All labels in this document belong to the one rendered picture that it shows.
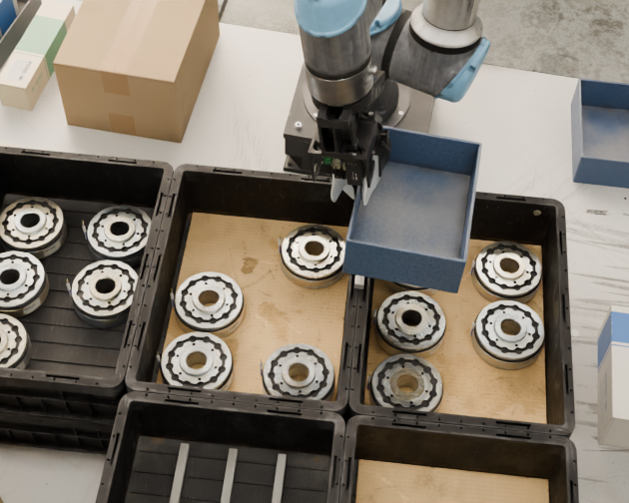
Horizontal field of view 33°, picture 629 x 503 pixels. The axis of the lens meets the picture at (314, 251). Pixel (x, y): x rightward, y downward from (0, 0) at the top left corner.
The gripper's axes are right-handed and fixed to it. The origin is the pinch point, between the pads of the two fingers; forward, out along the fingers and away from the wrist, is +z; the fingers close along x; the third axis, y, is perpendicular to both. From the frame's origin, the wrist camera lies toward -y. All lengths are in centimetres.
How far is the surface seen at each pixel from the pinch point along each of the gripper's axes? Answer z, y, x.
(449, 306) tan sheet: 30.6, -4.0, 10.6
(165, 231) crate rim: 14.5, 0.0, -30.5
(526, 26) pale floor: 114, -166, 7
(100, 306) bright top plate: 20.4, 10.9, -38.5
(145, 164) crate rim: 13.6, -11.5, -37.5
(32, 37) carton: 25, -50, -77
